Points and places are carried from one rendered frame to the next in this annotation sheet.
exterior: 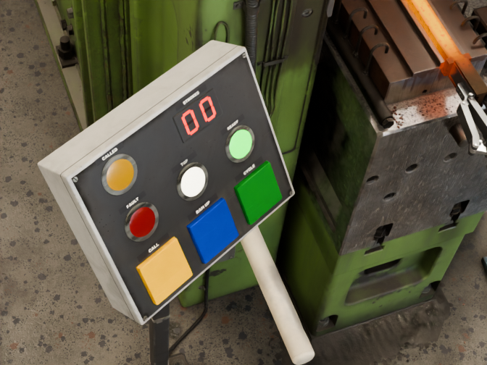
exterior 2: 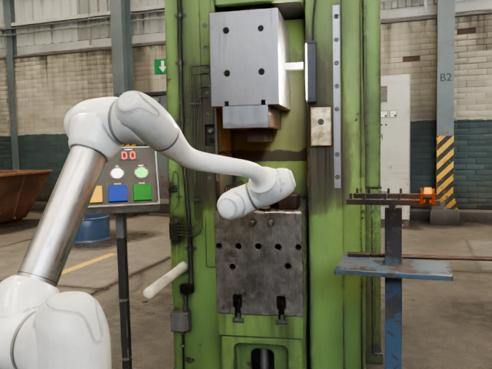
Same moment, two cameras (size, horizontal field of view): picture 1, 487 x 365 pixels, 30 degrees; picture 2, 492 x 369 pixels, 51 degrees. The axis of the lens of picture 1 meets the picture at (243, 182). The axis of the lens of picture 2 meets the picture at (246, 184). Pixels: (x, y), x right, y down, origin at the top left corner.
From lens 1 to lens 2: 2.07 m
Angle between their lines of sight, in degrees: 60
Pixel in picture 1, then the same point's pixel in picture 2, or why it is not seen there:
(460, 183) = (273, 275)
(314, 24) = (213, 185)
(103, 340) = not seen: outside the picture
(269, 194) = (146, 194)
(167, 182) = (107, 168)
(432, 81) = not seen: hidden behind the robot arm
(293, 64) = (208, 206)
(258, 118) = (152, 168)
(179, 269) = (97, 196)
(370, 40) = not seen: hidden behind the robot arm
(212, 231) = (116, 192)
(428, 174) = (250, 256)
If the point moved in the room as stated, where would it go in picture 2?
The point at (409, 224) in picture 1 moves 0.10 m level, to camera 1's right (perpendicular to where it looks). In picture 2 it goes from (252, 302) to (271, 307)
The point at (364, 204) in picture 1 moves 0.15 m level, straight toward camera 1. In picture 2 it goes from (219, 266) to (189, 272)
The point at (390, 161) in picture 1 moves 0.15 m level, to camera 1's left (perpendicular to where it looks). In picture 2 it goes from (225, 235) to (199, 231)
